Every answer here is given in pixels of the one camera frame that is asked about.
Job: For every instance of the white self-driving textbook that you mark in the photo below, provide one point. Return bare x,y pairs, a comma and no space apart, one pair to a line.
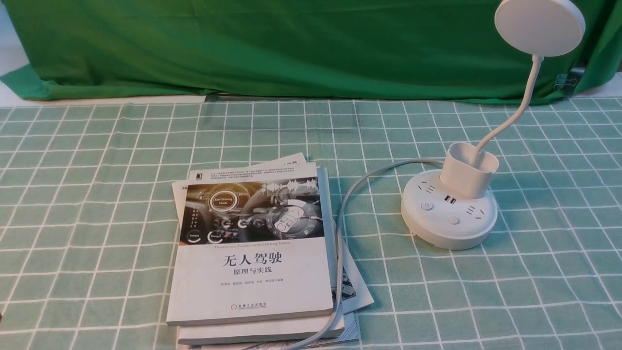
252,262

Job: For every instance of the white desk lamp with sockets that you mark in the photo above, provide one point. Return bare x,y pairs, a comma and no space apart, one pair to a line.
452,207

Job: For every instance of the green checked tablecloth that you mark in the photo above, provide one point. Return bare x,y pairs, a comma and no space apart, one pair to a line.
88,225

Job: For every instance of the green backdrop cloth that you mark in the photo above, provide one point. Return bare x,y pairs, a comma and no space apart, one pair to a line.
367,49

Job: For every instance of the metal binder clip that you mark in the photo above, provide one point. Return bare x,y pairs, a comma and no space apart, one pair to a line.
567,83

